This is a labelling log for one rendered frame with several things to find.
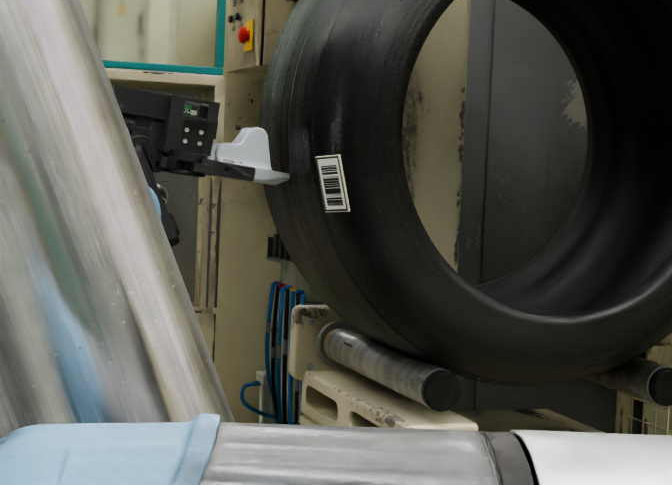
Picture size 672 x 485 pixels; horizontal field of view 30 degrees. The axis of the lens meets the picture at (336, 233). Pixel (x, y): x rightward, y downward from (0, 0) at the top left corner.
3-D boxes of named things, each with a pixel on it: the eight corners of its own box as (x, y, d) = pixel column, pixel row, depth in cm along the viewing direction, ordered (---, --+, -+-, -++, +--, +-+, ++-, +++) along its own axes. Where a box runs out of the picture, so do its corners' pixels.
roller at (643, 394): (522, 365, 176) (505, 340, 175) (545, 344, 177) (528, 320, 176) (665, 415, 143) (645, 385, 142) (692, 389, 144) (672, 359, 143)
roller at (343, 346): (314, 347, 165) (333, 319, 166) (340, 366, 167) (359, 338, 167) (416, 397, 133) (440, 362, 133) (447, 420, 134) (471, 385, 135)
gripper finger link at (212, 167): (259, 167, 134) (179, 154, 131) (257, 181, 134) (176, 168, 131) (248, 167, 138) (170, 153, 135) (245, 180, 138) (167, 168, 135)
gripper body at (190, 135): (227, 104, 133) (114, 83, 129) (214, 184, 133) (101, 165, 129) (210, 106, 140) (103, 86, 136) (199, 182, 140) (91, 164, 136)
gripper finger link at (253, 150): (304, 134, 137) (222, 120, 134) (295, 188, 137) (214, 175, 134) (296, 135, 140) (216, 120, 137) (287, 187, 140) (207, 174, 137)
